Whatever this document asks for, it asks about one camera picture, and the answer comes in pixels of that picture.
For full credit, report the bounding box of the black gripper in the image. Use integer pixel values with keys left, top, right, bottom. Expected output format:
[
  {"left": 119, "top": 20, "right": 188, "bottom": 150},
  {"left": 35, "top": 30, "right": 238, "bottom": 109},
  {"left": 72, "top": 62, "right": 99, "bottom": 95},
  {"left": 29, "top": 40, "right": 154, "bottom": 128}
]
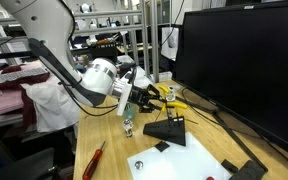
[{"left": 129, "top": 84, "right": 164, "bottom": 113}]

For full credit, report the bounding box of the yellow T-handle hex key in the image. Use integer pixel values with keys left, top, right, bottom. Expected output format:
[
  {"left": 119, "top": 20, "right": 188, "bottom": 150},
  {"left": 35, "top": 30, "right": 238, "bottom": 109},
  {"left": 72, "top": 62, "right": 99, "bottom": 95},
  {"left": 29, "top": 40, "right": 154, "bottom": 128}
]
[{"left": 155, "top": 104, "right": 168, "bottom": 121}]

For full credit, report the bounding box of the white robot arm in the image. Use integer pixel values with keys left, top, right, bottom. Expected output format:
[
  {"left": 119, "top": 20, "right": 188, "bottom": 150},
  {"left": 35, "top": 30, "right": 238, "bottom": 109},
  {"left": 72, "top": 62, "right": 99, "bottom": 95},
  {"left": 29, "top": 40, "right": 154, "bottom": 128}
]
[{"left": 0, "top": 0, "right": 166, "bottom": 116}]

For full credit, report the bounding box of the black triangular tool rack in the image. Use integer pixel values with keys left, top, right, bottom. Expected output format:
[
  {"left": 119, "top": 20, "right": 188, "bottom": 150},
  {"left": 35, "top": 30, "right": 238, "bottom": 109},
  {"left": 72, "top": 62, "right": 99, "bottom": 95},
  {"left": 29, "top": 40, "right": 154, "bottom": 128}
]
[{"left": 143, "top": 116, "right": 186, "bottom": 146}]

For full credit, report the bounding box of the yellow hex key upper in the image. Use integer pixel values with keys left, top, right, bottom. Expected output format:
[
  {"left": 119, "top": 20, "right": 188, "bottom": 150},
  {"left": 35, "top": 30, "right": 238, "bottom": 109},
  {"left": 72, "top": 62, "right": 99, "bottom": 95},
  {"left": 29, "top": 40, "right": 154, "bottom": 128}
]
[{"left": 160, "top": 86, "right": 176, "bottom": 102}]

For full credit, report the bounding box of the yellow hex key lower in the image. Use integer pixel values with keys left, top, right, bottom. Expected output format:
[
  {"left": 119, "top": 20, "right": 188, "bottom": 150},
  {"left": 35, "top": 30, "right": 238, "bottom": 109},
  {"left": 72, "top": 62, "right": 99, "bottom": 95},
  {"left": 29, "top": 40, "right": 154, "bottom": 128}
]
[{"left": 166, "top": 102, "right": 188, "bottom": 118}]

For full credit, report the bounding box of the clear glass knob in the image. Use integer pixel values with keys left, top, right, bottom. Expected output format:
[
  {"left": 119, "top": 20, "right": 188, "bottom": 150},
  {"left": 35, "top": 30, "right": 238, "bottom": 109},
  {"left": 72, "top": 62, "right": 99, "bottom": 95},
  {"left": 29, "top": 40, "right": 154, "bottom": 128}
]
[{"left": 122, "top": 119, "right": 133, "bottom": 137}]

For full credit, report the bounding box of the small black square pad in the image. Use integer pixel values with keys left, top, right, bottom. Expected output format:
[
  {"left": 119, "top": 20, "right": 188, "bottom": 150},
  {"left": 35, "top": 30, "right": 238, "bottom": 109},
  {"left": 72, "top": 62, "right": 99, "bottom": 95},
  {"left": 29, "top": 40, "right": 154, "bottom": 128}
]
[{"left": 155, "top": 141, "right": 170, "bottom": 152}]

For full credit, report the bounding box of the silver metal nut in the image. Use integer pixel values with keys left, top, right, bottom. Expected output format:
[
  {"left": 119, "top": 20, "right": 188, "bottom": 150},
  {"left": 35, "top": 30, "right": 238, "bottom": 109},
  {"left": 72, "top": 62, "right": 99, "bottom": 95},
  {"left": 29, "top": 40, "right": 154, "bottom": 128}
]
[{"left": 134, "top": 161, "right": 144, "bottom": 169}]

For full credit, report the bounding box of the white board mat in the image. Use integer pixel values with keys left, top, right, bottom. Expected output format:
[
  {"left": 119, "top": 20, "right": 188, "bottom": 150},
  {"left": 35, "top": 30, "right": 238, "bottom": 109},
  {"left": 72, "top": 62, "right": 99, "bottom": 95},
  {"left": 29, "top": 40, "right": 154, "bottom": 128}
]
[{"left": 127, "top": 132, "right": 231, "bottom": 180}]

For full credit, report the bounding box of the white crumpled cloth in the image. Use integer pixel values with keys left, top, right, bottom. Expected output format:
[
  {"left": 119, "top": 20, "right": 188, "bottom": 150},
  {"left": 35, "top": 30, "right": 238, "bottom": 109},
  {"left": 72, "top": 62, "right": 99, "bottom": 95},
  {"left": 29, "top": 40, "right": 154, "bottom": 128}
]
[{"left": 22, "top": 73, "right": 81, "bottom": 132}]

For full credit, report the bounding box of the large black monitor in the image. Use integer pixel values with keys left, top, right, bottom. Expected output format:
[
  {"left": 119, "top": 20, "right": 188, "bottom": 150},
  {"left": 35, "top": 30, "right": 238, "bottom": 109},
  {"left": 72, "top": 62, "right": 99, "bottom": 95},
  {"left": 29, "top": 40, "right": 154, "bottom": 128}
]
[{"left": 175, "top": 1, "right": 288, "bottom": 152}]

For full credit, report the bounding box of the small black foam block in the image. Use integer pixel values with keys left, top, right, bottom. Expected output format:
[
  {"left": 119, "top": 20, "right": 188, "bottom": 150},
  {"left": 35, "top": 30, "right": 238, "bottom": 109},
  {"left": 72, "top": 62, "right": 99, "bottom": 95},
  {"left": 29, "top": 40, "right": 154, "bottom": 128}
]
[{"left": 221, "top": 159, "right": 238, "bottom": 173}]

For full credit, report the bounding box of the maroon cloth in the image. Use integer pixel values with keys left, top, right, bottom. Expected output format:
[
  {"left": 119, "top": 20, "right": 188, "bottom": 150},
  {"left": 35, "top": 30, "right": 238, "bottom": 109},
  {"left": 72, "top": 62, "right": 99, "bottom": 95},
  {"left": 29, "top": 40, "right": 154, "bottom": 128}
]
[{"left": 0, "top": 72, "right": 50, "bottom": 126}]

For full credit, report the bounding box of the black monitor stand foot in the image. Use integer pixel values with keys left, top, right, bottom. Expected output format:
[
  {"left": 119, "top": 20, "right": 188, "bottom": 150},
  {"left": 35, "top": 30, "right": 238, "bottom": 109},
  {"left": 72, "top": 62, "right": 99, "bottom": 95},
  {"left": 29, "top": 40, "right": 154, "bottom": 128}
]
[{"left": 236, "top": 160, "right": 265, "bottom": 180}]

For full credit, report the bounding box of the grey keyboard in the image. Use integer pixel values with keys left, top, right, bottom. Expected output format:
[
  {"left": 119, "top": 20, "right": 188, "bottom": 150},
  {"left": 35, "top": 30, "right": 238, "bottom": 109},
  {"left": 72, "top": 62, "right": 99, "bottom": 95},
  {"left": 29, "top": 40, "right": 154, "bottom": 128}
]
[{"left": 0, "top": 67, "right": 47, "bottom": 84}]

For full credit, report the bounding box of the black office chair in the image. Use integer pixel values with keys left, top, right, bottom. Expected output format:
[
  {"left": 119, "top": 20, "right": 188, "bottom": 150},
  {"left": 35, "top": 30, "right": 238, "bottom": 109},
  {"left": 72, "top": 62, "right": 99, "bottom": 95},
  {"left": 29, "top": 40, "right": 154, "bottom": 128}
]
[{"left": 0, "top": 132, "right": 63, "bottom": 180}]

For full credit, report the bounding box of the red handled screwdriver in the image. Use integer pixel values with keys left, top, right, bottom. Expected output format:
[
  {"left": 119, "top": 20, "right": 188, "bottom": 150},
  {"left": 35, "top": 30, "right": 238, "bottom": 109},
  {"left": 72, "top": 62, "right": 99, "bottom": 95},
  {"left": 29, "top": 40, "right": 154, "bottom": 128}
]
[{"left": 82, "top": 142, "right": 105, "bottom": 180}]

